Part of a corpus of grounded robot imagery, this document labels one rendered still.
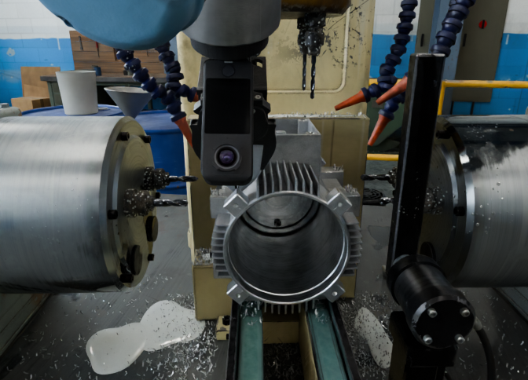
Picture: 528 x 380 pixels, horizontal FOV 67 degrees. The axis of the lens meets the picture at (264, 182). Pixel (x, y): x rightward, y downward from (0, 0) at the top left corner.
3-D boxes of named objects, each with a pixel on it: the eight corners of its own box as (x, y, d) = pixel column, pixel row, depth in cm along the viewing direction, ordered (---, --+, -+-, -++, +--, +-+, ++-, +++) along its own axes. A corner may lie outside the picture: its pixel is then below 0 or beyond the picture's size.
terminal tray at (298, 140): (245, 162, 66) (245, 118, 64) (309, 161, 67) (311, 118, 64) (244, 186, 55) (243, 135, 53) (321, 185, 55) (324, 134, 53)
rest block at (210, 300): (199, 300, 76) (196, 243, 72) (236, 300, 76) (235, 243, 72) (195, 321, 70) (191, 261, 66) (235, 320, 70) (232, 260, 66)
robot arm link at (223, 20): (285, -4, 29) (152, -4, 29) (282, 56, 33) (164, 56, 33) (280, -50, 35) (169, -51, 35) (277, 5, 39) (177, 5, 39)
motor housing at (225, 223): (223, 244, 71) (219, 140, 65) (329, 242, 72) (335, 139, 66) (213, 316, 52) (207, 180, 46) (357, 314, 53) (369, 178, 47)
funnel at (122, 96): (126, 131, 218) (121, 83, 210) (167, 133, 215) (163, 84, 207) (101, 142, 195) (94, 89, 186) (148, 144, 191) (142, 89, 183)
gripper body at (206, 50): (267, 100, 48) (269, -1, 39) (269, 150, 42) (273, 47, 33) (203, 100, 48) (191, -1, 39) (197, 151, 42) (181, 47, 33)
